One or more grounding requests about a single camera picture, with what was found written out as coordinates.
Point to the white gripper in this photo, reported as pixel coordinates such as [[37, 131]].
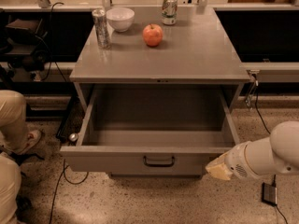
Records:
[[235, 161]]

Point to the grey top drawer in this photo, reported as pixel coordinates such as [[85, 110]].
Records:
[[122, 125]]

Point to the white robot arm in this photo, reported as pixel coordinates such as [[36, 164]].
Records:
[[277, 154]]

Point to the black power adapter box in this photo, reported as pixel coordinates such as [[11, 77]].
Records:
[[269, 194]]

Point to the grey metal cabinet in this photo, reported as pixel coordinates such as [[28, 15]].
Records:
[[192, 74]]

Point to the small silver round object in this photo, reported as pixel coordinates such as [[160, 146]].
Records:
[[73, 137]]

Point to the red apple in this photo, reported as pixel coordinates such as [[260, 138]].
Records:
[[152, 35]]

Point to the green white soda can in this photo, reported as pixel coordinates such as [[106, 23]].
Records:
[[169, 12]]

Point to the tall silver can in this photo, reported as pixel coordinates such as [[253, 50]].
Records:
[[100, 24]]

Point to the white bowl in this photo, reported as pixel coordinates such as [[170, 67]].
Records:
[[120, 18]]

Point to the white sneaker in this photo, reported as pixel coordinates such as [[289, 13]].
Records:
[[33, 138]]

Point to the person's beige trouser leg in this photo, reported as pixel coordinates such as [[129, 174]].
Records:
[[12, 120]]

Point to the dark equipment at left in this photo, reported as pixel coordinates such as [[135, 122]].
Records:
[[22, 43]]

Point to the black drawer handle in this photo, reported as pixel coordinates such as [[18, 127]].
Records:
[[159, 163]]

